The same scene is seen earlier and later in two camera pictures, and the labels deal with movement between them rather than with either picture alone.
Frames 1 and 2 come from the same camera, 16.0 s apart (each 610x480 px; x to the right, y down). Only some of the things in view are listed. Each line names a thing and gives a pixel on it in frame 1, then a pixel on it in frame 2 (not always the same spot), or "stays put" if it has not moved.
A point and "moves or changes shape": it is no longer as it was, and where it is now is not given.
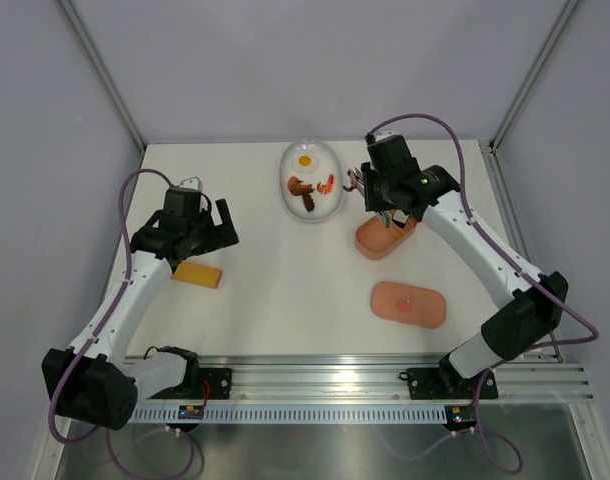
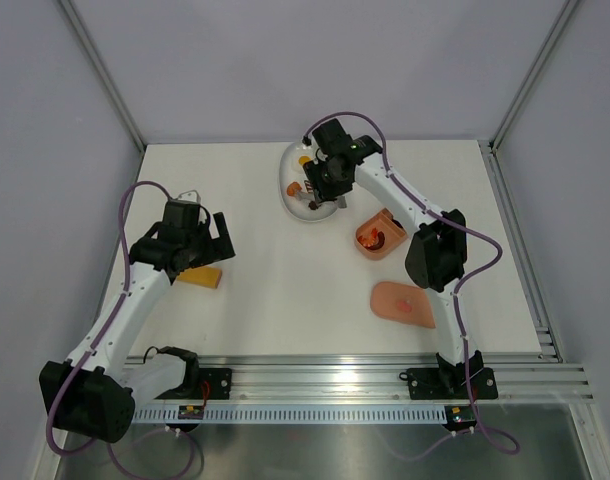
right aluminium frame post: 532,75 stays put
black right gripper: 372,203 to 313,169
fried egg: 305,160 stays put
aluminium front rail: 383,379 stays put
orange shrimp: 326,188 moves or changes shape
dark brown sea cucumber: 352,187 moves or changes shape
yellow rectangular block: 198,274 stays put
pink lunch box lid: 408,304 stays put
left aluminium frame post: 104,70 stays put
